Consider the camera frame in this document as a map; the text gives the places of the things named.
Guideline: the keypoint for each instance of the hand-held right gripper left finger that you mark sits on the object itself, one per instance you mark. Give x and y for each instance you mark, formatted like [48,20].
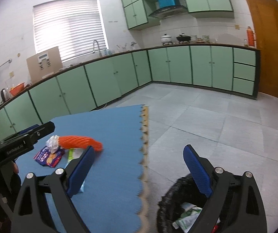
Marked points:
[80,172]

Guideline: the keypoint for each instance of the utensil holder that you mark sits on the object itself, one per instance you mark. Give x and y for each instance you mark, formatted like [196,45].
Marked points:
[121,47]

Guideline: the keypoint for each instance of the white green plastic wrapper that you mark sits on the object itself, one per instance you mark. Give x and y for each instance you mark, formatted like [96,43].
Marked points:
[187,219]

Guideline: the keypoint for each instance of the beige foam mat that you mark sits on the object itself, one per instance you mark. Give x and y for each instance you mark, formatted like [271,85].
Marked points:
[145,174]

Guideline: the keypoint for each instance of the orange basin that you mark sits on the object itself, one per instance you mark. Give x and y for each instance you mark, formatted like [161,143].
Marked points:
[17,89]

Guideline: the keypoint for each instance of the white cooking pot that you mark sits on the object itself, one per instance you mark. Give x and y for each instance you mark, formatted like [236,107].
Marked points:
[166,39]

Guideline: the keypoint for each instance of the small patterned box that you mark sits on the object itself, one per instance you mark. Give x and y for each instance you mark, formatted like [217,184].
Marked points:
[206,38]

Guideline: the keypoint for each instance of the range hood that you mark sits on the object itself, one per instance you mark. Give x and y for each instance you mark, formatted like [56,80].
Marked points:
[168,12]

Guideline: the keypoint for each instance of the orange foam net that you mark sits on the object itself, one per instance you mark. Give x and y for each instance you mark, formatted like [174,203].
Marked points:
[80,142]

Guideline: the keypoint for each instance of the wooden door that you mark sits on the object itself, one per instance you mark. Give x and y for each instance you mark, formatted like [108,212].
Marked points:
[267,48]

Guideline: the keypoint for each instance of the blue box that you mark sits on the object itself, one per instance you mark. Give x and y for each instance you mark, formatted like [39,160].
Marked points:
[166,1]

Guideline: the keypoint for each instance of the black lined trash bin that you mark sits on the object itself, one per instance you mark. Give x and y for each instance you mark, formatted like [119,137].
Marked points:
[170,196]

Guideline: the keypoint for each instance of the metal sink faucet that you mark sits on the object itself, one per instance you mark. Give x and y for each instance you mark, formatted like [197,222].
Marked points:
[95,45]

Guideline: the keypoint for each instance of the orange thermos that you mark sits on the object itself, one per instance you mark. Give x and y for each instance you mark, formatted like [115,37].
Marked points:
[251,37]

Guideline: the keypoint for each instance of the black wok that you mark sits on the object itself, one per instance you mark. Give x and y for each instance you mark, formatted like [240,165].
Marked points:
[183,38]

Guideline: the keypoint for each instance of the stack of bowls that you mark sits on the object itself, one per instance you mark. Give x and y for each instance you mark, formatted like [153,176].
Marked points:
[194,38]

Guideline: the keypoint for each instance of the red blue snack wrapper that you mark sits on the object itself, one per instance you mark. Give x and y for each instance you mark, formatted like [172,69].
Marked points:
[48,159]

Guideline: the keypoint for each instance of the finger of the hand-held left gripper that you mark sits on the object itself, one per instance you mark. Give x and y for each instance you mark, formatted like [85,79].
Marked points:
[26,129]
[43,131]

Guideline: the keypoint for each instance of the white crumpled tissue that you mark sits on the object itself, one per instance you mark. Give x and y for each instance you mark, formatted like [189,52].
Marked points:
[52,143]

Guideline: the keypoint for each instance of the cardboard box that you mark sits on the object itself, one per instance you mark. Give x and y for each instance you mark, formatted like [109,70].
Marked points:
[44,70]

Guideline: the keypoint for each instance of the green base cabinets with drawers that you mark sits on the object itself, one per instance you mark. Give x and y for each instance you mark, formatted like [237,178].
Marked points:
[202,65]

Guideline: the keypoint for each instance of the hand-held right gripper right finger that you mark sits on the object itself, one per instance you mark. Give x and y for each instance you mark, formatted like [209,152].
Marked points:
[198,171]

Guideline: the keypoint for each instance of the white window blind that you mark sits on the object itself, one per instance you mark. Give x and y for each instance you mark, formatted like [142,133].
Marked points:
[68,29]

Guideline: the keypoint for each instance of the blue foam mat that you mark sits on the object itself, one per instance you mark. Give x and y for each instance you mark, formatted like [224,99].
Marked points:
[114,131]

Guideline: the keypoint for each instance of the electric kettle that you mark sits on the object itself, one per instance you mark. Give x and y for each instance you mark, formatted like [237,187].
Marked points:
[5,95]

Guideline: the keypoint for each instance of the green base cabinets with sink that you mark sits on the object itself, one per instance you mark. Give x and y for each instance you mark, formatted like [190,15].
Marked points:
[75,87]

